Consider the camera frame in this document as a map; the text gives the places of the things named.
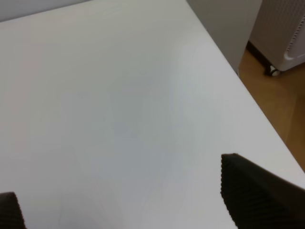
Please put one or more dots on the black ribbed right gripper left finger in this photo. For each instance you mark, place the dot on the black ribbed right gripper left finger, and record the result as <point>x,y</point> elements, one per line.
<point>10,212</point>

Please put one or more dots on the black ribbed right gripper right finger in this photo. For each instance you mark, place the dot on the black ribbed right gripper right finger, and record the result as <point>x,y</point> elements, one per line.
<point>258,199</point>

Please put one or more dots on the white perforated appliance on casters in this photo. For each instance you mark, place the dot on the white perforated appliance on casters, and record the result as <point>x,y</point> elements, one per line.
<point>278,35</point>

